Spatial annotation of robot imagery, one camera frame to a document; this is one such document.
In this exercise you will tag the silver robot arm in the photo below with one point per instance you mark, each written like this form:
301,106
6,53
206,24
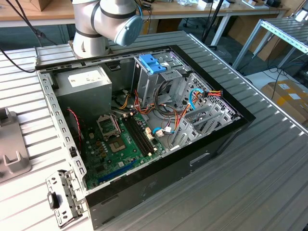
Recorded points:
84,24

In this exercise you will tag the grey metal disk bay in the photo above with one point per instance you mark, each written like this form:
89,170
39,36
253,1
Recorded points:
184,138

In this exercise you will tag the black RAM slot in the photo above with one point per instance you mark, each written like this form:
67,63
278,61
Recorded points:
140,135
143,134
137,136

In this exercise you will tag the grey metal drive cage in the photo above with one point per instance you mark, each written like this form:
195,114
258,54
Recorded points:
149,84

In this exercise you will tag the thin locking lever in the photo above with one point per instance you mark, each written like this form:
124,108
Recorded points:
117,125

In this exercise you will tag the CPU socket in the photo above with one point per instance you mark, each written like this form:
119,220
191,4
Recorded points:
116,145

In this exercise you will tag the blue plastic drive latch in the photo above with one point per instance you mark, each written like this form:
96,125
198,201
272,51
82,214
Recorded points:
150,63

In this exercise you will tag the green motherboard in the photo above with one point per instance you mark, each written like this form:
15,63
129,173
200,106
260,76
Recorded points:
113,158

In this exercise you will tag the blue expansion slot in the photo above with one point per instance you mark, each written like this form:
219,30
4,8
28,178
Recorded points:
115,172

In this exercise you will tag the open black PC case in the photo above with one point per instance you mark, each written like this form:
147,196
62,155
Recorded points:
168,183

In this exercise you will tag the grey power supply unit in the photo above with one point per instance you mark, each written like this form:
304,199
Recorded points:
84,96

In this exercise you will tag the brown cardboard panel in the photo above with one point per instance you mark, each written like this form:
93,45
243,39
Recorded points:
240,26

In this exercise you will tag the cardboard box yellow tape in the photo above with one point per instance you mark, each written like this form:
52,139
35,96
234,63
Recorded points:
284,96

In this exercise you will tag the wooden desk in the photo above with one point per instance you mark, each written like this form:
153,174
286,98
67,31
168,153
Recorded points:
57,12

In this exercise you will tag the grey parts rack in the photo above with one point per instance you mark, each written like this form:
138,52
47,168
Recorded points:
12,144

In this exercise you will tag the metal slat rack table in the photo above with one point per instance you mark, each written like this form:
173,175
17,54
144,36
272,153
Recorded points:
284,30

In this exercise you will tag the small cardboard box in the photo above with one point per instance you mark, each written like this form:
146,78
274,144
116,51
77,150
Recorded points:
44,4

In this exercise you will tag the metal card retention bracket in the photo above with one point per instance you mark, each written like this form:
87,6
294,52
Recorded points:
72,199

